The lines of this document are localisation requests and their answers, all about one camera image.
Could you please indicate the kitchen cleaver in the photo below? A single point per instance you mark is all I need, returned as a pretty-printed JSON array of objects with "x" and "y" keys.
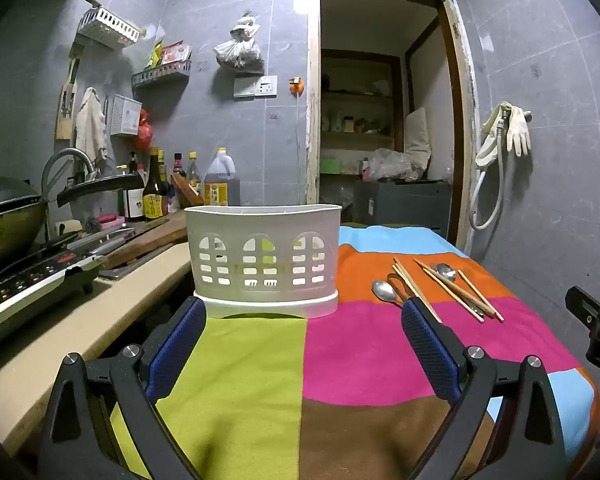
[{"x": 100, "y": 242}]

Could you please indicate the large oil jug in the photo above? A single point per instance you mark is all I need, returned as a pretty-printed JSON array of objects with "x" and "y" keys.
[{"x": 222, "y": 180}]

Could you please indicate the white plastic utensil basket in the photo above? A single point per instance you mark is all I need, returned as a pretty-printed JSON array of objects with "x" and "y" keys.
[{"x": 260, "y": 225}]

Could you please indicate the orange wall hook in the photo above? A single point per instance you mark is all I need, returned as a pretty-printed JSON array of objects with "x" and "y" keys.
[{"x": 295, "y": 87}]

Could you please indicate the colourful patchwork cloth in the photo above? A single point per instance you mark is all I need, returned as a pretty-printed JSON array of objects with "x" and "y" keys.
[{"x": 360, "y": 350}]

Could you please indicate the black induction cooker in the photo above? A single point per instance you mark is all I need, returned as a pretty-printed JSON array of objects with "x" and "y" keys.
[{"x": 30, "y": 282}]

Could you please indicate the clear bottle yellow cap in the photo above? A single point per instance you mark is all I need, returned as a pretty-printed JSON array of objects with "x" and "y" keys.
[{"x": 193, "y": 172}]

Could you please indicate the white wall basket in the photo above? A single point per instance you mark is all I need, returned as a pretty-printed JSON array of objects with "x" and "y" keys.
[{"x": 105, "y": 27}]

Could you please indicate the crumpled clear plastic bag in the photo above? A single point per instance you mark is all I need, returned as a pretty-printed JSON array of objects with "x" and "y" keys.
[{"x": 392, "y": 165}]

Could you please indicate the dark bottle yellow label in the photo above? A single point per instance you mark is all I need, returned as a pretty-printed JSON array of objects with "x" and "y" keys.
[{"x": 153, "y": 195}]

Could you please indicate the small dark sauce bottle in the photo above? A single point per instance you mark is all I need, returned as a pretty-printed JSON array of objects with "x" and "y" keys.
[{"x": 178, "y": 165}]

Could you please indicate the cream pillow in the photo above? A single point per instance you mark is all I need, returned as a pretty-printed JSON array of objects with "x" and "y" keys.
[{"x": 417, "y": 135}]

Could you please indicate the wooden cutting board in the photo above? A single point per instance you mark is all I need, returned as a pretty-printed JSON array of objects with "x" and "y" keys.
[{"x": 145, "y": 246}]

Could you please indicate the dark bottle white label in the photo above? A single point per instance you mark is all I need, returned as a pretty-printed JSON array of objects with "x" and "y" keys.
[{"x": 132, "y": 200}]

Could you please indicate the white hanging towel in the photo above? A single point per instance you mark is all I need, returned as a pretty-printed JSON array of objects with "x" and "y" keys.
[{"x": 87, "y": 125}]

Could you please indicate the curved metal faucet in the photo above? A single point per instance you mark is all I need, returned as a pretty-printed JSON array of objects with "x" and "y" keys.
[{"x": 67, "y": 152}]

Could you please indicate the grey wall shelf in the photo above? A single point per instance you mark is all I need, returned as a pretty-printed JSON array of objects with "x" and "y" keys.
[{"x": 160, "y": 75}]

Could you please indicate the yellow green packet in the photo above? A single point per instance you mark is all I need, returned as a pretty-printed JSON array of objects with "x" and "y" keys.
[{"x": 153, "y": 55}]

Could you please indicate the white wall box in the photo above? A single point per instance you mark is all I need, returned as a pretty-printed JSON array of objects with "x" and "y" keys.
[{"x": 126, "y": 115}]

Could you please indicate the red snack packet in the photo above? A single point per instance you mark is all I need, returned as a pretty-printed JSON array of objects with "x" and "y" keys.
[{"x": 176, "y": 53}]

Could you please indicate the red plastic bag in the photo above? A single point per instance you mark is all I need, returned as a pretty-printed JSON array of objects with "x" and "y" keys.
[{"x": 145, "y": 132}]

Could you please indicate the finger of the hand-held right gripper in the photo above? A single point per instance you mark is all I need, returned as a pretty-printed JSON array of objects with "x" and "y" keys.
[{"x": 587, "y": 307}]

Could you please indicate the green box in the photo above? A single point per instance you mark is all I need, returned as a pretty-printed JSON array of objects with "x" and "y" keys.
[{"x": 330, "y": 166}]

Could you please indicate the wooden knife holder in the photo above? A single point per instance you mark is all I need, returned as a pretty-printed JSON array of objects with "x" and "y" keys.
[{"x": 62, "y": 127}]

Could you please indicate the metal spoon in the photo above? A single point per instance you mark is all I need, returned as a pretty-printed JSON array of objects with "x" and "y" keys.
[
  {"x": 384, "y": 290},
  {"x": 447, "y": 272}
]

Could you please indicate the hanging clear plastic bag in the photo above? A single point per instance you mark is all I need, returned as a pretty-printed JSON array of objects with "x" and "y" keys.
[{"x": 237, "y": 52}]

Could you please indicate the slim bottle yellow cap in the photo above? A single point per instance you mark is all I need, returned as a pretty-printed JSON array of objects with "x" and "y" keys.
[{"x": 163, "y": 175}]

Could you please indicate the grey washing machine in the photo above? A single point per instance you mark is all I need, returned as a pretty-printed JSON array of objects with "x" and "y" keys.
[{"x": 405, "y": 205}]

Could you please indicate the cream rubber glove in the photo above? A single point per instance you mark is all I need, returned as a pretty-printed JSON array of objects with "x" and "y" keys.
[
  {"x": 519, "y": 130},
  {"x": 490, "y": 130}
]

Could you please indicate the white door frame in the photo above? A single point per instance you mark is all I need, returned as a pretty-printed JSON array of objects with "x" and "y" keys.
[{"x": 314, "y": 110}]

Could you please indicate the wooden storage shelf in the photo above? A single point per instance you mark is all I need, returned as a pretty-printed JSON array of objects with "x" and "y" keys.
[{"x": 357, "y": 135}]

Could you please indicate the wooden chopstick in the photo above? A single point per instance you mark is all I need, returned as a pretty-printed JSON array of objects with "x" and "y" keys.
[
  {"x": 430, "y": 275},
  {"x": 410, "y": 280},
  {"x": 480, "y": 294},
  {"x": 460, "y": 292},
  {"x": 404, "y": 281}
]

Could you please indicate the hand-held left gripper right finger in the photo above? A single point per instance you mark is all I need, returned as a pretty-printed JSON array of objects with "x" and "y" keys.
[{"x": 425, "y": 345}]

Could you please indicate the white wall socket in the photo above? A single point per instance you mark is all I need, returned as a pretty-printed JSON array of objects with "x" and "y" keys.
[{"x": 265, "y": 86}]

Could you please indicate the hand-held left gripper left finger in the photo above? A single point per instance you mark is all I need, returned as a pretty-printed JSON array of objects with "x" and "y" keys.
[{"x": 177, "y": 340}]

